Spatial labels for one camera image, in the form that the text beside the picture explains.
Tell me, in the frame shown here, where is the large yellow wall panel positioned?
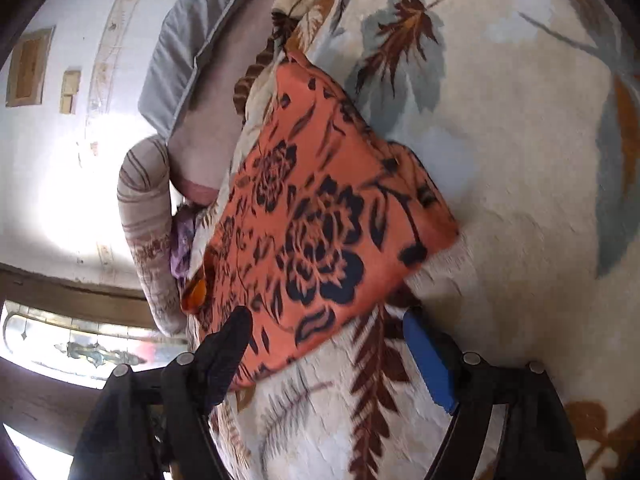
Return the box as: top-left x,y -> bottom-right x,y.
5,25 -> 56,108

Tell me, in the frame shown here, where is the leaf print fleece blanket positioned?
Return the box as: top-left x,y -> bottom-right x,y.
187,0 -> 640,480

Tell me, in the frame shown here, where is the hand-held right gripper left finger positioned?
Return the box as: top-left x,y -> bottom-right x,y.
70,306 -> 253,480

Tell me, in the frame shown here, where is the patterned glass window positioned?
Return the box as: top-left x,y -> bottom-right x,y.
0,300 -> 193,382

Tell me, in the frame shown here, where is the purple cloth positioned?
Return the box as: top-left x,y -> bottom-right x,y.
170,205 -> 197,281

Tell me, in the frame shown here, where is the striped floral pillow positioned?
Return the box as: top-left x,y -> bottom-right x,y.
116,135 -> 190,337

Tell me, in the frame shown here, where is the orange floral garment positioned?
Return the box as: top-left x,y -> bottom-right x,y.
180,52 -> 461,393

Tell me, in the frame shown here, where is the pink bedsheet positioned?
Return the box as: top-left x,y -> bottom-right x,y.
167,0 -> 301,207

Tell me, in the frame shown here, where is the grey pillow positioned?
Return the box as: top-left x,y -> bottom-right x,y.
137,0 -> 273,139

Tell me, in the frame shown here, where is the small yellow wall panel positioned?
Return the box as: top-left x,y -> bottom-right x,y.
59,68 -> 82,115

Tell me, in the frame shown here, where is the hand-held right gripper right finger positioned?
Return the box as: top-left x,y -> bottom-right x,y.
402,307 -> 586,480

